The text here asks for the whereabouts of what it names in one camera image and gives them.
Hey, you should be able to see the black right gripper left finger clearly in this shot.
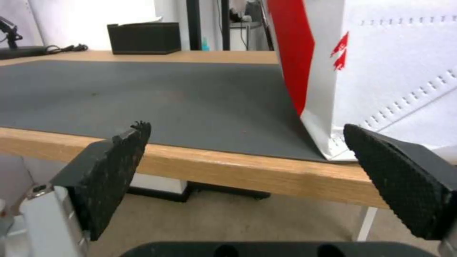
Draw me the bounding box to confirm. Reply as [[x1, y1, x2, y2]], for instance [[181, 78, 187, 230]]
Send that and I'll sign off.
[[19, 120, 152, 257]]

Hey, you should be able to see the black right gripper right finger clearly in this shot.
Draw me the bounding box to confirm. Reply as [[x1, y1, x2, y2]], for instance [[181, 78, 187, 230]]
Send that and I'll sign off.
[[342, 124, 457, 257]]

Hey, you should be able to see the white and red takeout bag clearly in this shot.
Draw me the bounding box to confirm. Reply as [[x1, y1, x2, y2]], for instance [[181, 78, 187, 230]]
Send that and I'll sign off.
[[266, 0, 457, 163]]

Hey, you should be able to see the white table leg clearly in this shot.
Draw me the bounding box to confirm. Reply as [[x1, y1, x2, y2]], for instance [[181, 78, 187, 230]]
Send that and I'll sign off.
[[356, 206, 378, 241]]

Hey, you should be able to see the white cabinet with black base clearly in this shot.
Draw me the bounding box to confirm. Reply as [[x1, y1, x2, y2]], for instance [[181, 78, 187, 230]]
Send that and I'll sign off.
[[126, 172, 199, 203]]

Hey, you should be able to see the grey desk mat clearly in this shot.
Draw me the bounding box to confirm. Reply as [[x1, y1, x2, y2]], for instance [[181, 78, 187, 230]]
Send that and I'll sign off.
[[0, 59, 358, 163]]

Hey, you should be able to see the black desk organiser box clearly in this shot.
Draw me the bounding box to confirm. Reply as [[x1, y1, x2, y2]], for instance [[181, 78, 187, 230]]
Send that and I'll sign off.
[[106, 22, 181, 55]]

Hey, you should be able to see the black flat power adapter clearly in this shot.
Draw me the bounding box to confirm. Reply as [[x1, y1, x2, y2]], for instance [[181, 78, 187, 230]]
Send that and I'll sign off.
[[0, 45, 51, 60]]

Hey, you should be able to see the black power cable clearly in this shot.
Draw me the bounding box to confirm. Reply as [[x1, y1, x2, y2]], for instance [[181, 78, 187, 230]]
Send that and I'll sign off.
[[44, 44, 89, 54]]

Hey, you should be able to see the black upright post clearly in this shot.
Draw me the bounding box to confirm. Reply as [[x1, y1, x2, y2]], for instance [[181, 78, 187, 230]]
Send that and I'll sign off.
[[189, 0, 201, 51]]

